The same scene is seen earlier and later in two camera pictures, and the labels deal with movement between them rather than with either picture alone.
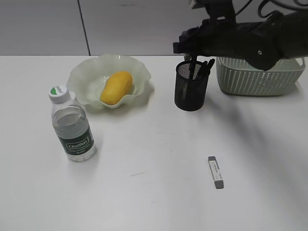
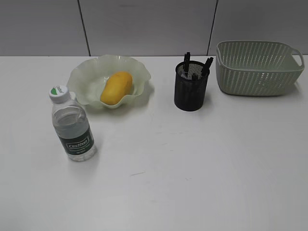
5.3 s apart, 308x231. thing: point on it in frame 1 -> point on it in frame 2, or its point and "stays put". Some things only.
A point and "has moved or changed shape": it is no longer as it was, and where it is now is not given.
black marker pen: (203, 72) has moved or changed shape
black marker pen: (193, 65) -> (186, 59)
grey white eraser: (216, 172) -> (194, 78)
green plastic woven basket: (237, 76) stays put
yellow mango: (118, 85) stays put
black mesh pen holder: (191, 84) stays put
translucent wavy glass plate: (87, 81) stays put
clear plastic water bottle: (72, 126) stays put
